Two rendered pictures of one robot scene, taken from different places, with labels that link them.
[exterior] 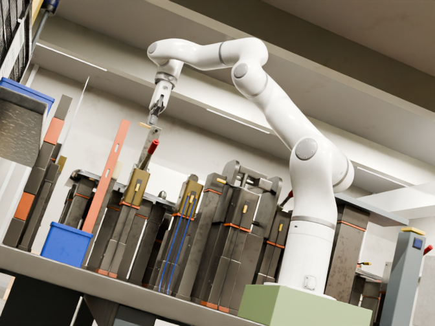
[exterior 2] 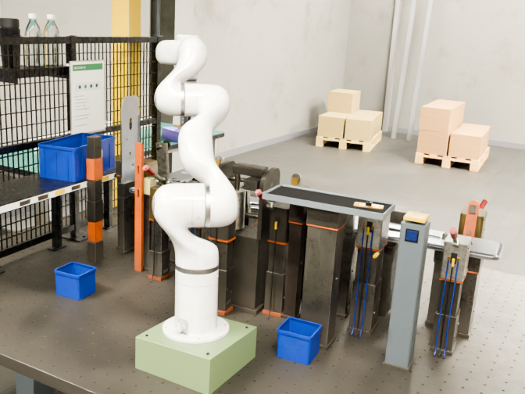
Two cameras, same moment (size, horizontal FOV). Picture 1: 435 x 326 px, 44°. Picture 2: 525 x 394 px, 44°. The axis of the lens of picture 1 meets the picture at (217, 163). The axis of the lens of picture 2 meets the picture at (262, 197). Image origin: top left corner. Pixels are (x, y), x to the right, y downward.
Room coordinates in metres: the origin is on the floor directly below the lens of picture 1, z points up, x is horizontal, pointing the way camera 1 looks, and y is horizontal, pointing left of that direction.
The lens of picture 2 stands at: (0.24, -1.52, 1.66)
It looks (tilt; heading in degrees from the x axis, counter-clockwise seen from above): 15 degrees down; 40
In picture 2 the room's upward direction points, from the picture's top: 3 degrees clockwise
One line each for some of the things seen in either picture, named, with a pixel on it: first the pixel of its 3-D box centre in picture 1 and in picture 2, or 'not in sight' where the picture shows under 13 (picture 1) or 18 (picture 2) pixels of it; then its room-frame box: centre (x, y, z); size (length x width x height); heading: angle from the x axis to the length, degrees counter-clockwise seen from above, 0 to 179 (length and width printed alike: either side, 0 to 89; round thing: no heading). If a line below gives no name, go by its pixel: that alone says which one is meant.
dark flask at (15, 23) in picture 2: not in sight; (10, 43); (1.52, 0.84, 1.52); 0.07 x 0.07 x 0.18
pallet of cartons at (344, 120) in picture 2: not in sight; (351, 118); (8.17, 3.54, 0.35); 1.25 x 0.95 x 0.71; 12
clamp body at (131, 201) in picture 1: (123, 222); (158, 234); (1.73, 0.23, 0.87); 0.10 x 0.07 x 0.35; 16
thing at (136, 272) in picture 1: (146, 244); not in sight; (1.94, 0.16, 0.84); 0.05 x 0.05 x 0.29; 16
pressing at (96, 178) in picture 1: (246, 235); (301, 213); (2.04, -0.19, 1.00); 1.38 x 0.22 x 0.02; 106
